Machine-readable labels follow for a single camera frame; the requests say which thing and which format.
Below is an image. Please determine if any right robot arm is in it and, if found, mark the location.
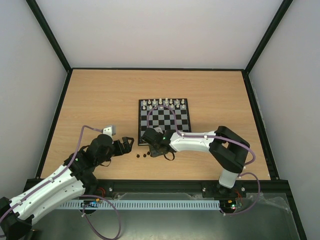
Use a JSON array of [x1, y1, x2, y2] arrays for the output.
[[141, 126, 250, 196]]

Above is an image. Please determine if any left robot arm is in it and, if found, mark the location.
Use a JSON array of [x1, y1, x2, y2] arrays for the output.
[[0, 134, 134, 240]]

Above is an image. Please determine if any left circuit board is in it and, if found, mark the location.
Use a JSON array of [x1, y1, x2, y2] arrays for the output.
[[79, 198, 103, 208]]

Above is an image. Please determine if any circuit board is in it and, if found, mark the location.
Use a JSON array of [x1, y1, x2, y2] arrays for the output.
[[79, 198, 103, 208], [222, 199, 243, 210]]

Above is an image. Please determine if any right circuit board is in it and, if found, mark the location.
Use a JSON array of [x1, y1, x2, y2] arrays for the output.
[[222, 199, 243, 210]]

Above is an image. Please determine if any black and silver chessboard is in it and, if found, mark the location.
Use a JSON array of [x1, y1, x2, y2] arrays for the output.
[[137, 98, 192, 146]]

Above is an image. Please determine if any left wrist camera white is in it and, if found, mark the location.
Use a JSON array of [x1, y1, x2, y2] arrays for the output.
[[102, 124, 116, 137]]

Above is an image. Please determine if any black aluminium rail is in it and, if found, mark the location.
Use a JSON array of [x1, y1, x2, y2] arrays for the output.
[[24, 178, 291, 195]]

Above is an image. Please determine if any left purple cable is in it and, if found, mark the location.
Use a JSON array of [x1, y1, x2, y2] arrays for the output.
[[0, 124, 123, 240]]

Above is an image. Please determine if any white slotted cable duct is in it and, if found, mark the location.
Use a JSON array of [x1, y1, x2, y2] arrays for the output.
[[57, 199, 221, 211]]

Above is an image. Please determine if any black frame post left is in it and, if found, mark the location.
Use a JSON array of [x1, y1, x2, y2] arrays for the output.
[[26, 0, 72, 73]]

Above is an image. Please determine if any black frame post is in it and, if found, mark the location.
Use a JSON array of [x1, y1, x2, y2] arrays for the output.
[[26, 0, 72, 73], [244, 0, 293, 75]]

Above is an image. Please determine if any black frame post right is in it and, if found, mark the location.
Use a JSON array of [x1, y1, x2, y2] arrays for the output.
[[244, 0, 293, 75]]

